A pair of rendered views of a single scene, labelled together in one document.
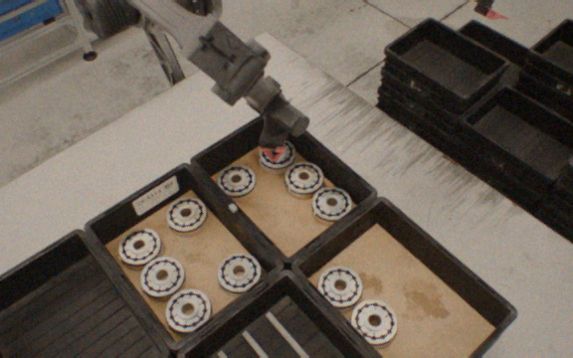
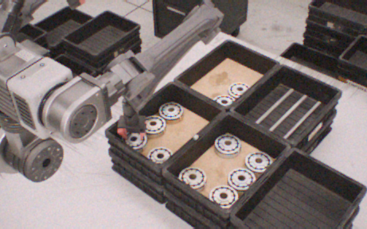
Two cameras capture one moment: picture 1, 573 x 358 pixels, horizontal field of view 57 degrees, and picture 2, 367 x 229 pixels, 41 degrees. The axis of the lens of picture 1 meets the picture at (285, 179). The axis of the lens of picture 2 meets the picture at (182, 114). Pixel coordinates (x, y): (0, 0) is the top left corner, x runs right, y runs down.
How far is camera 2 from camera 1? 170 cm
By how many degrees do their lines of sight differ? 61
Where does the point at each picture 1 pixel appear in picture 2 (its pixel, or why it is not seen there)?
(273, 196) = (165, 142)
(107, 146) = not seen: outside the picture
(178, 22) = (201, 17)
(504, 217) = not seen: hidden behind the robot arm
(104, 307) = (267, 211)
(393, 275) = (208, 89)
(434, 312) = (225, 75)
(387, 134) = not seen: hidden behind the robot
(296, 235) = (193, 128)
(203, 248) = (212, 170)
